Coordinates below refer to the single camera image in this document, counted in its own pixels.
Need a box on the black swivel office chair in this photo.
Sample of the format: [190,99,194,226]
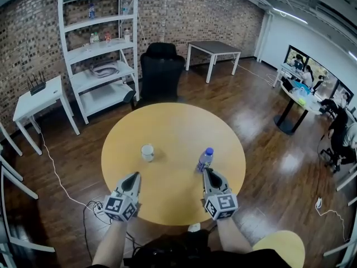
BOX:
[312,75,326,94]
[320,107,351,174]

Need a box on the black power cable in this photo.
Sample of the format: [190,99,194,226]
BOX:
[83,200,112,262]

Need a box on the white ceiling light strip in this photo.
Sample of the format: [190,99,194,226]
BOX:
[272,7,309,25]

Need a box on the white metal shelf unit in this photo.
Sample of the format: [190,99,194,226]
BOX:
[57,0,140,125]

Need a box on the grey folded bag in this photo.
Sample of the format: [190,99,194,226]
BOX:
[90,61,119,77]

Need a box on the white side table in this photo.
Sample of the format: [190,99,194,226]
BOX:
[12,75,81,156]

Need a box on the person's black clothing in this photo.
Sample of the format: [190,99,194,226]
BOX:
[89,229,292,268]

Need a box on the black box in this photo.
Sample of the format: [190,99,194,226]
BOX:
[281,78,296,92]

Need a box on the white desk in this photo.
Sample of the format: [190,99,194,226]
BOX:
[272,62,305,88]

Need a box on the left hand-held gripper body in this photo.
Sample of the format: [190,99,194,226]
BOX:
[103,192,141,222]

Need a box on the person's left forearm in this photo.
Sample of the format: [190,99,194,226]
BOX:
[91,219,129,267]

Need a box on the clear water bottle blue cap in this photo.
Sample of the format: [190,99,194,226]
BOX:
[195,147,215,174]

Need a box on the person's right forearm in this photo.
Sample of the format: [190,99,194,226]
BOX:
[216,218,253,253]

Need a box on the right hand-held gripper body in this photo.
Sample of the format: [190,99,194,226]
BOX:
[201,190,239,221]

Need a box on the white floor cable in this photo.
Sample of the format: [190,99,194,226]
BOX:
[237,63,279,86]
[317,207,351,242]
[38,131,93,209]

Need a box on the white cup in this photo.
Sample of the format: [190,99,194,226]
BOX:
[141,143,156,163]

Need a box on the black high-back office chair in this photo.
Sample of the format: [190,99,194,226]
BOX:
[122,42,186,110]

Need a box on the round white table black base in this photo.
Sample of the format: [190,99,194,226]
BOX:
[273,78,322,136]

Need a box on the large dark-framed window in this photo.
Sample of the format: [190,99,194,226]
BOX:
[287,45,355,108]

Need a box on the white desk frame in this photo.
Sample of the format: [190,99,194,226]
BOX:
[0,121,23,157]
[0,154,39,200]
[0,163,56,268]

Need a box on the black router with antennas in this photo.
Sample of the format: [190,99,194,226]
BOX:
[26,70,47,96]

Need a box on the dark-top white-legged table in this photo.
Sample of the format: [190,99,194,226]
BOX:
[185,40,242,84]

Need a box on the round yellow wooden table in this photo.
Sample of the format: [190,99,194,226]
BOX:
[100,102,247,226]

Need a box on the small round yellow table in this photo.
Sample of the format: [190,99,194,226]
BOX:
[252,229,306,268]

